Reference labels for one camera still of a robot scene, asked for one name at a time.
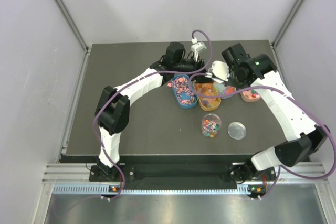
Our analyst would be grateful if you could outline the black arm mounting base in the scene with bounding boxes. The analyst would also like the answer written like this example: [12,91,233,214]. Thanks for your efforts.
[88,163,278,183]

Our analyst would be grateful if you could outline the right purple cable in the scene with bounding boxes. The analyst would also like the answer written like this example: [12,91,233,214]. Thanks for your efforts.
[188,73,336,200]

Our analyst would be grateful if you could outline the grey slotted cable duct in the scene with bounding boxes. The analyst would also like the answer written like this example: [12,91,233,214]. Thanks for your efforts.
[52,184,266,195]

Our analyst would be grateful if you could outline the clear round jar lid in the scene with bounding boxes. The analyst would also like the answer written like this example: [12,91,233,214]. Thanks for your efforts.
[227,122,247,140]

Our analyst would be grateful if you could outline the pink tray of star candies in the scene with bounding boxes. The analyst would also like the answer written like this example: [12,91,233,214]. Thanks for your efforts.
[240,90,261,103]

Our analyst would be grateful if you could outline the yellow tray of popsicle candies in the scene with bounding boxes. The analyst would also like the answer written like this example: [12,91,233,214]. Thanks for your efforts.
[193,82,221,111]

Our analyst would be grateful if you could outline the purple cable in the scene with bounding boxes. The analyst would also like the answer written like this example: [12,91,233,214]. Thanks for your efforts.
[188,73,336,200]
[93,29,213,200]

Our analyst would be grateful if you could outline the light blue tray of gummies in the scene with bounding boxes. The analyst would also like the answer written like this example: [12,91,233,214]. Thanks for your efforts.
[214,82,236,99]

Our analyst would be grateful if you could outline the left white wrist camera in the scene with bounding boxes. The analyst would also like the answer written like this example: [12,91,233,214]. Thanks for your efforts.
[191,38,207,61]

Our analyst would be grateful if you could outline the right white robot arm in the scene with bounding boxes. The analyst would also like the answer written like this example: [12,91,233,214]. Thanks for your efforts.
[222,43,332,180]

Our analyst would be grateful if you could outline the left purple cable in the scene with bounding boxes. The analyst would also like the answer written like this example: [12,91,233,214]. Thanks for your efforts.
[93,29,213,200]

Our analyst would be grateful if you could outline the blue tray of lollipops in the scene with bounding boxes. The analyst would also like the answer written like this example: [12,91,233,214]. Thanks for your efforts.
[170,74,198,109]

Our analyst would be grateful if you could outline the clear plastic jar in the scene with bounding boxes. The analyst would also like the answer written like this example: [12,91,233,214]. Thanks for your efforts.
[202,113,222,138]

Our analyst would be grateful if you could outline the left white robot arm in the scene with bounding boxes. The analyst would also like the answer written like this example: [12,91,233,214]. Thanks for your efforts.
[93,39,206,180]

